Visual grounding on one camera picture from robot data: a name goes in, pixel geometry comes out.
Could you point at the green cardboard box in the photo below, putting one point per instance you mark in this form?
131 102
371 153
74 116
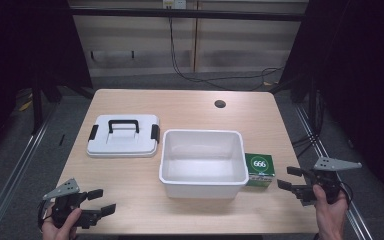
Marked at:
260 168

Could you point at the aluminium floor rail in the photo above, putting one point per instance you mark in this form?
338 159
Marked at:
316 140
16 170

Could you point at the black curtain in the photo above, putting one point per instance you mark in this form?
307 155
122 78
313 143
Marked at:
23 50
360 83

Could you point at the person's right hand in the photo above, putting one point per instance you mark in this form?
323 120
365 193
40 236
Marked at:
330 215

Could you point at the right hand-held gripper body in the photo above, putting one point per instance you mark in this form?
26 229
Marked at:
326 181

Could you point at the dark round table grommet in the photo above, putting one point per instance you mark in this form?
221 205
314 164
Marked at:
220 103

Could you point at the black horizontal frame bar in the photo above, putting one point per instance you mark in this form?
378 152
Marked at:
186 14

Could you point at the white plastic storage bin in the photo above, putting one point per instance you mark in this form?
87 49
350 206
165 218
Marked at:
202 166

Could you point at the person's left hand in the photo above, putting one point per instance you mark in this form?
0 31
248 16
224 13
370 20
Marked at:
60 230

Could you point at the small black floor object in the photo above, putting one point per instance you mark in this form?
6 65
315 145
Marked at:
62 140

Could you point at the yellow floor tape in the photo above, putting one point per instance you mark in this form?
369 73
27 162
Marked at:
26 105

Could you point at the black metal stand post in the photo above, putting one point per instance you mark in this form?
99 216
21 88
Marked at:
37 110

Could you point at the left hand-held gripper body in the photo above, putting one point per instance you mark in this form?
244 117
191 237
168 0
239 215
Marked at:
67 204

